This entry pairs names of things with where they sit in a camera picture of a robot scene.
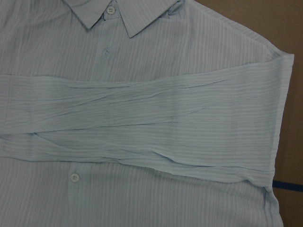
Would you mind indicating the light blue button-up shirt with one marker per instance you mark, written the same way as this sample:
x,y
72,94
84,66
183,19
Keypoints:
x,y
137,113

